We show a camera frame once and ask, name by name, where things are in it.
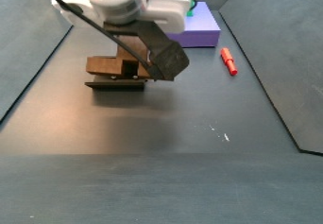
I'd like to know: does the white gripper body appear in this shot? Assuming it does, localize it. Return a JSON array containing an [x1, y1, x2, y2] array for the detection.
[[63, 0, 191, 33]]

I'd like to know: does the brown T-shaped block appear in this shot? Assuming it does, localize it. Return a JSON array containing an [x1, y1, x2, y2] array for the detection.
[[86, 36, 151, 79]]

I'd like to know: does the green U-shaped block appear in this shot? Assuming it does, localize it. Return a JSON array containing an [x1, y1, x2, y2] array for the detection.
[[187, 0, 197, 17]]

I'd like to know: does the purple base block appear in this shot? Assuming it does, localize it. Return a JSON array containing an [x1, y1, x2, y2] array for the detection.
[[169, 2, 221, 48]]

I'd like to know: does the red peg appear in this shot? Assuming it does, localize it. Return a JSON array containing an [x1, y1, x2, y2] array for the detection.
[[221, 47, 239, 76]]

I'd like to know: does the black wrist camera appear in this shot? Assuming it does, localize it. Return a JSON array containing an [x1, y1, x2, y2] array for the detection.
[[104, 21, 190, 81]]

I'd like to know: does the black cable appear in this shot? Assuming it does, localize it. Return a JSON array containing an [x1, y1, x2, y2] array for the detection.
[[36, 0, 163, 80]]

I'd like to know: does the black angle bracket fixture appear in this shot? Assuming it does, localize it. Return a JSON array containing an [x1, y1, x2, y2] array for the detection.
[[84, 76, 147, 91]]

